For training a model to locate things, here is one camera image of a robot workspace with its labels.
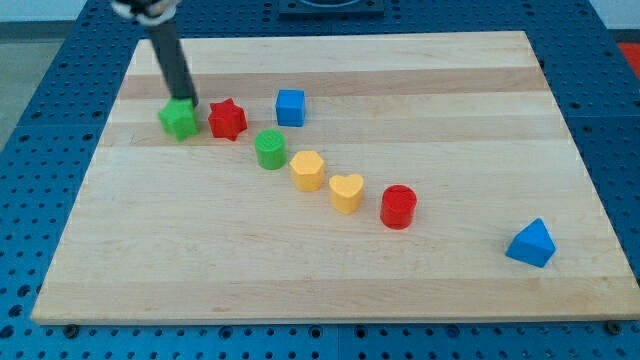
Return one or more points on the blue cube block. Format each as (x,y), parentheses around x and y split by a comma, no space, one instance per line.
(290,107)

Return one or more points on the yellow hexagon block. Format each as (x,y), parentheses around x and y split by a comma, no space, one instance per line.
(307,170)

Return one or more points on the yellow heart block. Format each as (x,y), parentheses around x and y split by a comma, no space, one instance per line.
(346,192)

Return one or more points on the light wooden board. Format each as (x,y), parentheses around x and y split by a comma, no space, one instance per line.
(196,232)

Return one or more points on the green cylinder block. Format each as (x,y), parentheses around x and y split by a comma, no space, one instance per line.
(270,147)

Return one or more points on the red cylinder block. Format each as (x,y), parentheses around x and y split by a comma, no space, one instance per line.
(398,206)

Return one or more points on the red star block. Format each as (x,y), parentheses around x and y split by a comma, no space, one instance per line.
(227,120)

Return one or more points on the green star block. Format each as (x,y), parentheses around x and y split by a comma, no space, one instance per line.
(179,119)

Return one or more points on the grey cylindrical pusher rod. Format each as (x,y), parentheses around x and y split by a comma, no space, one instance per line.
(166,43)

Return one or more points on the blue triangular prism block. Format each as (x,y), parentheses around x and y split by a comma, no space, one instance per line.
(533,245)

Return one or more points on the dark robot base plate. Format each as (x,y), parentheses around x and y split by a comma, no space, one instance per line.
(331,8)

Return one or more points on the white and black rod mount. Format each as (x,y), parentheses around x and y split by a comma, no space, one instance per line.
(146,12)

